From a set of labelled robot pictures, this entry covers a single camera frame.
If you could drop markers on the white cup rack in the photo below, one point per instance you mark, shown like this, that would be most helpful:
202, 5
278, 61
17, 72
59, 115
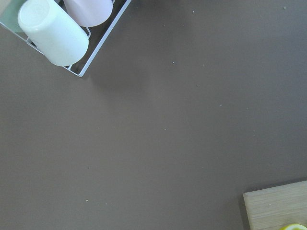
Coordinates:
97, 35

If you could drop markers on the white cup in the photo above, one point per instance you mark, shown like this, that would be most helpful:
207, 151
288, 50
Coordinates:
53, 31

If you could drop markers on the pink cup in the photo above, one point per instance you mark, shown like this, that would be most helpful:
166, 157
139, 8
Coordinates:
89, 13

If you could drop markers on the wooden cutting board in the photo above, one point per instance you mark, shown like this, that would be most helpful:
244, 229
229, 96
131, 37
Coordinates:
276, 207

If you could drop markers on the lemon slice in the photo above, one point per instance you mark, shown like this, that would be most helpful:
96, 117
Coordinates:
294, 227

